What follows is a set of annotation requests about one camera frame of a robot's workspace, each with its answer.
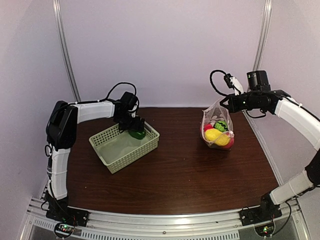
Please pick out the green toy cabbage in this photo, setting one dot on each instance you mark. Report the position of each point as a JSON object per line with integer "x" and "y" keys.
{"x": 221, "y": 125}

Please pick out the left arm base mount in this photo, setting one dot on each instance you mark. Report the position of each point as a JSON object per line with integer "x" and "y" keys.
{"x": 71, "y": 216}

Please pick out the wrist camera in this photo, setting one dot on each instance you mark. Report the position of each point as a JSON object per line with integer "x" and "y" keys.
{"x": 233, "y": 83}
{"x": 134, "y": 111}

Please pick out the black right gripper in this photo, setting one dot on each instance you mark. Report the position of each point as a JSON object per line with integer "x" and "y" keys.
{"x": 233, "y": 107}

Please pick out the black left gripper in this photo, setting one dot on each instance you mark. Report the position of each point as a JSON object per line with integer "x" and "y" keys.
{"x": 136, "y": 126}

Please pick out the green toy bell pepper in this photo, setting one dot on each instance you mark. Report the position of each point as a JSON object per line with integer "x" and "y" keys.
{"x": 139, "y": 135}

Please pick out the right circuit board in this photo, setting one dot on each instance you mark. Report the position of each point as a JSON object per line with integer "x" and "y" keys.
{"x": 264, "y": 230}

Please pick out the aluminium corner post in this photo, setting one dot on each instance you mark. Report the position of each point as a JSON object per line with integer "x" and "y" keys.
{"x": 64, "y": 49}
{"x": 264, "y": 31}

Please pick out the left aluminium corner post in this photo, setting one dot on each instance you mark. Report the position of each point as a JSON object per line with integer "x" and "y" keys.
{"x": 64, "y": 49}

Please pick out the aluminium front frame rail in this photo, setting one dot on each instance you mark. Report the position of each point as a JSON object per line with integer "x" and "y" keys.
{"x": 220, "y": 225}

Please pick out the yellow toy corn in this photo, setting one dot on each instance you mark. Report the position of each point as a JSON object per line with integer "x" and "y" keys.
{"x": 217, "y": 137}

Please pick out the left circuit board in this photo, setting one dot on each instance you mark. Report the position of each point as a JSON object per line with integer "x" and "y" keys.
{"x": 63, "y": 230}

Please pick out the green plastic basket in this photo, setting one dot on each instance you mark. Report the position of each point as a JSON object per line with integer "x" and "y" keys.
{"x": 116, "y": 149}

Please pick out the circuit board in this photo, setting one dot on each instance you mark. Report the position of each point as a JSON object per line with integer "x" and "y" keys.
{"x": 63, "y": 230}
{"x": 264, "y": 230}

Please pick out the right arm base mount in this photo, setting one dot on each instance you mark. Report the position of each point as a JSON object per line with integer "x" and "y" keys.
{"x": 259, "y": 214}

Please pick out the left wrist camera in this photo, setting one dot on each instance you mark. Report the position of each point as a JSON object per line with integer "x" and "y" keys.
{"x": 134, "y": 111}

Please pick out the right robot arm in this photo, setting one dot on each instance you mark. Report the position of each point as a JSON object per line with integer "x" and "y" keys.
{"x": 279, "y": 103}

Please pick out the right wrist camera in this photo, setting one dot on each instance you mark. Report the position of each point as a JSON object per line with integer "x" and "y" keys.
{"x": 233, "y": 83}

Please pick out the clear zip top bag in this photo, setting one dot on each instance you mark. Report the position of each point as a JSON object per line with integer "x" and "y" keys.
{"x": 211, "y": 115}

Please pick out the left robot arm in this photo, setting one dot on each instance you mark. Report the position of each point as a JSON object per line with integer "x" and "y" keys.
{"x": 61, "y": 133}

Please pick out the red toy strawberry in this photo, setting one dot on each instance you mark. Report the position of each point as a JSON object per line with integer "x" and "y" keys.
{"x": 207, "y": 127}

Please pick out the red toy apple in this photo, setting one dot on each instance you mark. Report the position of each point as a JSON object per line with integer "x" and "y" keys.
{"x": 230, "y": 144}

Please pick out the right aluminium corner post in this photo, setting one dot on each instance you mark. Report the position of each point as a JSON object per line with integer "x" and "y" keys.
{"x": 264, "y": 31}

